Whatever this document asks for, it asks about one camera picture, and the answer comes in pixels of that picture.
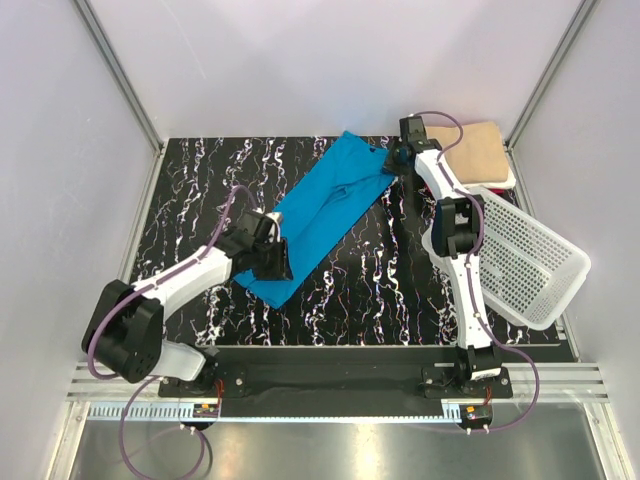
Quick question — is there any folded red t shirt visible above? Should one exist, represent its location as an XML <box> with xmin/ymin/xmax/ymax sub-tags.
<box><xmin>421</xmin><ymin>184</ymin><xmax>509</xmax><ymax>198</ymax></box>

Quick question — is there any aluminium frame rail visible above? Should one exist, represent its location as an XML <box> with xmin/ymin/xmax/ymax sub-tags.
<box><xmin>65</xmin><ymin>363</ymin><xmax>609</xmax><ymax>403</ymax></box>

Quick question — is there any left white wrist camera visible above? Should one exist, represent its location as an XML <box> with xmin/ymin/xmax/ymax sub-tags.
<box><xmin>265</xmin><ymin>212</ymin><xmax>283</xmax><ymax>244</ymax></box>

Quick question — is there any right aluminium corner post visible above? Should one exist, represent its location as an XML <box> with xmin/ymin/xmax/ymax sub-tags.
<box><xmin>504</xmin><ymin>0</ymin><xmax>600</xmax><ymax>152</ymax></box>

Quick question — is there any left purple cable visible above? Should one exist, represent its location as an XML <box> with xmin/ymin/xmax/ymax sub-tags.
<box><xmin>87</xmin><ymin>184</ymin><xmax>216</xmax><ymax>477</ymax></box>

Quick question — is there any folded beige t shirt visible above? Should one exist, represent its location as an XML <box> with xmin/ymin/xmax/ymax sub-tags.
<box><xmin>444</xmin><ymin>121</ymin><xmax>510</xmax><ymax>185</ymax></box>

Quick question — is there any left aluminium corner post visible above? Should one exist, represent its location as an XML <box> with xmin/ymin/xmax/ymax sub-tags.
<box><xmin>70</xmin><ymin>0</ymin><xmax>164</xmax><ymax>155</ymax></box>

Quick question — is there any white perforated plastic basket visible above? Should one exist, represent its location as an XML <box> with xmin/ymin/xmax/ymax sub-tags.
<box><xmin>422</xmin><ymin>192</ymin><xmax>592</xmax><ymax>331</ymax></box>

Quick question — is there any aluminium corner post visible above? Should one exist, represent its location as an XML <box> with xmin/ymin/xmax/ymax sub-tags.
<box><xmin>504</xmin><ymin>0</ymin><xmax>600</xmax><ymax>152</ymax></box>
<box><xmin>70</xmin><ymin>0</ymin><xmax>164</xmax><ymax>155</ymax></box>

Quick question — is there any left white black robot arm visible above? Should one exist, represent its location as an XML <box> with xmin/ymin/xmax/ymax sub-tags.
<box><xmin>81</xmin><ymin>210</ymin><xmax>293</xmax><ymax>396</ymax></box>

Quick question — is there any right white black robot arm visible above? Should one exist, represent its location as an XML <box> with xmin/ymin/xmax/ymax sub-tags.
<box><xmin>383</xmin><ymin>114</ymin><xmax>502</xmax><ymax>397</ymax></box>

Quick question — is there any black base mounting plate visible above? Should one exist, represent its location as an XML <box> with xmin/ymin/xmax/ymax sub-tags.
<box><xmin>159</xmin><ymin>346</ymin><xmax>513</xmax><ymax>400</ymax></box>

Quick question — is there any blue t shirt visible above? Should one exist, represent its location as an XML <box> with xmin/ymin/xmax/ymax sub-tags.
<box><xmin>234</xmin><ymin>132</ymin><xmax>394</xmax><ymax>308</ymax></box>

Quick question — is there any white slotted cable duct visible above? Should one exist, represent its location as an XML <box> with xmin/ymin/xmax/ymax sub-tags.
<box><xmin>88</xmin><ymin>399</ymin><xmax>461</xmax><ymax>424</ymax></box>

